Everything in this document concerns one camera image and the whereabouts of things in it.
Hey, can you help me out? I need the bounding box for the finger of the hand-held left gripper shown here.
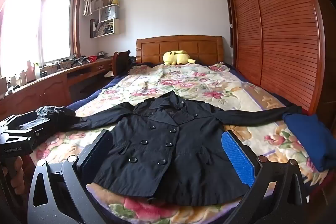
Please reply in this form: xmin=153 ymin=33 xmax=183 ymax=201
xmin=0 ymin=111 xmax=38 ymax=128
xmin=16 ymin=119 xmax=52 ymax=147

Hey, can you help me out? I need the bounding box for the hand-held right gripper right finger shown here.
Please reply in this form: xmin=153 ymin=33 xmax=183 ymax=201
xmin=221 ymin=130 xmax=310 ymax=224

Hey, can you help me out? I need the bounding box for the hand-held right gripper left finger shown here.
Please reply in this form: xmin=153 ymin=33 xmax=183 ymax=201
xmin=28 ymin=130 xmax=113 ymax=224

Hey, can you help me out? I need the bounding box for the black double-breasted coat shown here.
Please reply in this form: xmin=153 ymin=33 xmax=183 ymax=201
xmin=69 ymin=91 xmax=303 ymax=207

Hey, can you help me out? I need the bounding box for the person's left hand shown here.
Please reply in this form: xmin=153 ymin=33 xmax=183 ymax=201
xmin=1 ymin=156 xmax=25 ymax=189

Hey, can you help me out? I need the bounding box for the black crinkled folded garment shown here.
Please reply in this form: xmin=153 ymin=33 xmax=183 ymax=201
xmin=35 ymin=105 xmax=76 ymax=132

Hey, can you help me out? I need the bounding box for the wooden desk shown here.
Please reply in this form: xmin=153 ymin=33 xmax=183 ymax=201
xmin=0 ymin=57 xmax=116 ymax=119

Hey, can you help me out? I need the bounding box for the blue folded cloth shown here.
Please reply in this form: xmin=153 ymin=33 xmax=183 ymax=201
xmin=282 ymin=113 xmax=332 ymax=172

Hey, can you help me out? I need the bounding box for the black device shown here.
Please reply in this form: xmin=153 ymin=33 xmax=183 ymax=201
xmin=71 ymin=56 xmax=88 ymax=66

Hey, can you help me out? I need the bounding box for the wooden chair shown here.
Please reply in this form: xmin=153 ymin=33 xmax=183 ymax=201
xmin=112 ymin=50 xmax=132 ymax=77

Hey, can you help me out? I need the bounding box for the floral blanket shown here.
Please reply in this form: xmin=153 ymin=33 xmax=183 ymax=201
xmin=30 ymin=63 xmax=331 ymax=224

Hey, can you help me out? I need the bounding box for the window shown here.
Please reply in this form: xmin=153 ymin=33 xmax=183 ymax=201
xmin=0 ymin=0 xmax=82 ymax=77

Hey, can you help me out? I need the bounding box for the yellow plush toy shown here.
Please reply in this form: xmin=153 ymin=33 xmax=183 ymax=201
xmin=163 ymin=50 xmax=197 ymax=65

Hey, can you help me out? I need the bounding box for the stack of books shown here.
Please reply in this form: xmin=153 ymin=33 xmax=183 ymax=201
xmin=91 ymin=19 xmax=114 ymax=38

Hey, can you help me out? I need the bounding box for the wooden bed headboard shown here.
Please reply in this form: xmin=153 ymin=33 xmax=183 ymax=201
xmin=136 ymin=35 xmax=224 ymax=65

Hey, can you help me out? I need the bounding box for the white paper bag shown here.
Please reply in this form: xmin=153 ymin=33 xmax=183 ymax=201
xmin=99 ymin=6 xmax=118 ymax=22

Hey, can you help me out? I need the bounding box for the wooden louvred wardrobe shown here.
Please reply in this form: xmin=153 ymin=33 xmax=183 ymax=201
xmin=223 ymin=0 xmax=326 ymax=115

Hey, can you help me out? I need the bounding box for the cardboard box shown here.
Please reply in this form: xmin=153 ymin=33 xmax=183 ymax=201
xmin=95 ymin=0 xmax=116 ymax=10

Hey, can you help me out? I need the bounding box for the white wall shelf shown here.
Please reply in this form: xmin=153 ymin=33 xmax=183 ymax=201
xmin=90 ymin=0 xmax=121 ymax=39

